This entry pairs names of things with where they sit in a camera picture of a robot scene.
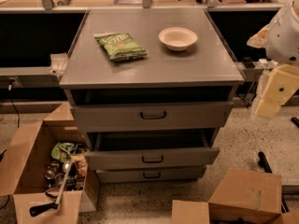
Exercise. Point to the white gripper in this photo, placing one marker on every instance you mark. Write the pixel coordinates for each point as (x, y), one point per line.
(284, 37)

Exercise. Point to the grey drawer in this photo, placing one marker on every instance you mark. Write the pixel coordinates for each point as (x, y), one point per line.
(147, 175)
(147, 117)
(148, 150)

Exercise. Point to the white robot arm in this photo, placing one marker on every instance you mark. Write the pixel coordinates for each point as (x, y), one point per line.
(280, 38)

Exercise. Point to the grey drawer cabinet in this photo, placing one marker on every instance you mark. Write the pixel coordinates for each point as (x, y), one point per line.
(204, 72)

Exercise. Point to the grey bottom drawer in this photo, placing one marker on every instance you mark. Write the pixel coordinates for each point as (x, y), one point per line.
(147, 175)

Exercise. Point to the grey top drawer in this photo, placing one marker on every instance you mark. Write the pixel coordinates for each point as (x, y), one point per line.
(147, 117)

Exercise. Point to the open cardboard box left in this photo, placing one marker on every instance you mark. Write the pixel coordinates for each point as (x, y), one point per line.
(22, 170)

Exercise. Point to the black tool on floor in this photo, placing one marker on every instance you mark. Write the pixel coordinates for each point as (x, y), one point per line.
(263, 162)

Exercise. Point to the cardboard box right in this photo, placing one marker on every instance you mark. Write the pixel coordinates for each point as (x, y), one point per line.
(251, 196)

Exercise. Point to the white bowl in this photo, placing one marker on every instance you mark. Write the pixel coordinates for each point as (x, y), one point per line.
(177, 38)

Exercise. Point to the green chip bag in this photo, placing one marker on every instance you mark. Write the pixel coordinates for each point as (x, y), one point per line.
(120, 46)

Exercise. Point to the green snack bag in box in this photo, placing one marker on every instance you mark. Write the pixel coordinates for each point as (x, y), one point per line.
(62, 151)

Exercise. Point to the soda can in box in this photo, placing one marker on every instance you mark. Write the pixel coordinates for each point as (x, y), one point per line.
(52, 170)

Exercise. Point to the white plastic bracket left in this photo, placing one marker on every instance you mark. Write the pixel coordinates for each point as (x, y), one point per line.
(58, 64)

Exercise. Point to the metal ladle black handle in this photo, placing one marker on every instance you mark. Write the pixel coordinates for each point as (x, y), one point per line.
(35, 211)

